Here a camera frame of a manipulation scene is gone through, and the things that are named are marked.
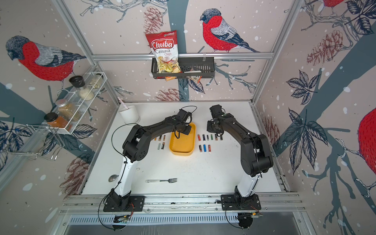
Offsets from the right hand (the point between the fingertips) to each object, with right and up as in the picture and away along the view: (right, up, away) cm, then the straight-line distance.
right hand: (210, 127), depth 95 cm
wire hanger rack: (-80, -8, -26) cm, 85 cm away
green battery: (+1, -7, +5) cm, 9 cm away
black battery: (-1, -7, +5) cm, 9 cm away
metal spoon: (-58, -28, -12) cm, 66 cm away
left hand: (-13, 0, +7) cm, 15 cm away
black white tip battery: (+8, -7, +3) cm, 11 cm away
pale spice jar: (-69, +29, -9) cm, 76 cm away
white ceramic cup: (-55, +9, +3) cm, 56 cm away
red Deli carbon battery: (-8, -7, +5) cm, 11 cm away
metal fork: (-24, -29, -13) cm, 40 cm away
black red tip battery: (-7, -13, -1) cm, 15 cm away
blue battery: (-4, -13, 0) cm, 14 cm away
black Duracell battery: (-32, -13, 0) cm, 34 cm away
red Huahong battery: (-1, -13, 0) cm, 13 cm away
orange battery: (-29, -2, -29) cm, 41 cm away
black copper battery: (+5, -8, +3) cm, 10 cm away
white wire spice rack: (-76, +18, -19) cm, 80 cm away
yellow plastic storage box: (-17, -12, +1) cm, 21 cm away
